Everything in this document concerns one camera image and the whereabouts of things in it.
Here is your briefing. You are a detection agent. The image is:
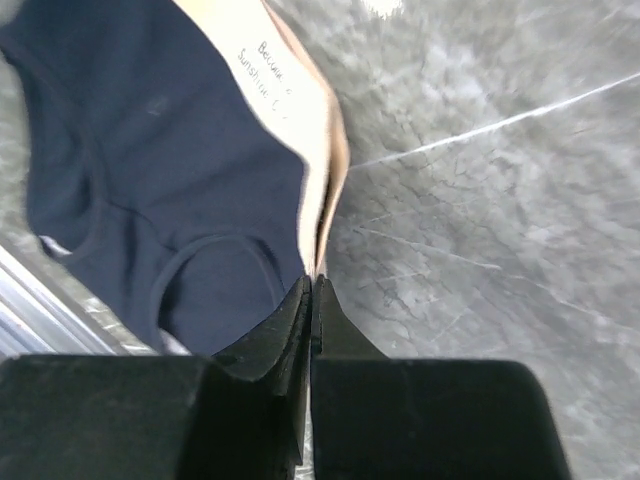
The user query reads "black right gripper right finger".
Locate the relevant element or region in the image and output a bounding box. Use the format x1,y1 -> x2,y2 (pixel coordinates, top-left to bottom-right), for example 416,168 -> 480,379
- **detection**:
311,277 -> 571,479

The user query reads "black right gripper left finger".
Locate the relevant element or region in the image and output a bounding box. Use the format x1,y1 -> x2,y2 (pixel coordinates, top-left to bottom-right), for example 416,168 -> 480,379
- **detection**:
1,277 -> 311,479

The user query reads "navy blue underwear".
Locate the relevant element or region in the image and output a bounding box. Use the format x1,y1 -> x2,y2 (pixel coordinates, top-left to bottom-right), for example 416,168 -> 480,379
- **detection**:
1,1 -> 350,355

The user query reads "aluminium mounting rail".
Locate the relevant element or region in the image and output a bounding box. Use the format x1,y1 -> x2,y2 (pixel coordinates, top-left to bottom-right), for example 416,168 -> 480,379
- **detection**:
1,239 -> 153,359

